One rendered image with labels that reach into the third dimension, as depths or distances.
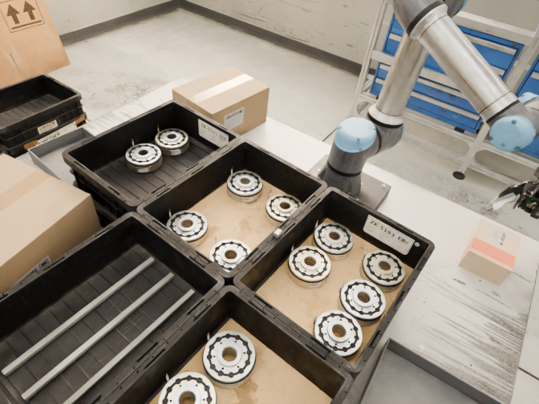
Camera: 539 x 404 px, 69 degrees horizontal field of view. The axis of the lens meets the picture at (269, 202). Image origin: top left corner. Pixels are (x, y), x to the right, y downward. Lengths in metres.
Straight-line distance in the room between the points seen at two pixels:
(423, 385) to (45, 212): 0.97
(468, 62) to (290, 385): 0.77
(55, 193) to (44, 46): 2.66
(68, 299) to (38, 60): 2.86
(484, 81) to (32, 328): 1.07
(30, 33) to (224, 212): 2.80
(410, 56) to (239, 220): 0.64
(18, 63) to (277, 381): 3.16
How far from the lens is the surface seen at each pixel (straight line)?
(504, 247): 1.34
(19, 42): 3.61
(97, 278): 0.98
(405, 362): 1.07
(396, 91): 1.23
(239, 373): 0.81
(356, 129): 1.20
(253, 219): 1.06
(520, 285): 1.38
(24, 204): 1.10
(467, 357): 1.15
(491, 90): 0.97
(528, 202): 1.16
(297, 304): 0.92
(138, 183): 1.18
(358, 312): 0.90
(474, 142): 2.76
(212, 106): 1.43
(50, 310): 0.97
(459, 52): 0.99
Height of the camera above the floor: 1.61
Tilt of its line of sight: 45 degrees down
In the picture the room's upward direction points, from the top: 7 degrees clockwise
